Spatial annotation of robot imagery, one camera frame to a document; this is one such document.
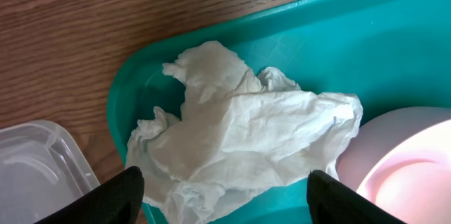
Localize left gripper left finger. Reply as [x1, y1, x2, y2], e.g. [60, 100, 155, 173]
[37, 166, 144, 224]

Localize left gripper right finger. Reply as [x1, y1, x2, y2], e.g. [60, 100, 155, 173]
[307, 170, 404, 224]

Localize small white napkin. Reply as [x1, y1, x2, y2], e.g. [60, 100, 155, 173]
[126, 41, 363, 223]

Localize clear plastic waste bin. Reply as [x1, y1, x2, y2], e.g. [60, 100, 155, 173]
[1, 120, 99, 223]

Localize pink shallow bowl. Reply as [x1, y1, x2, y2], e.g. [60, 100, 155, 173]
[336, 107, 450, 223]

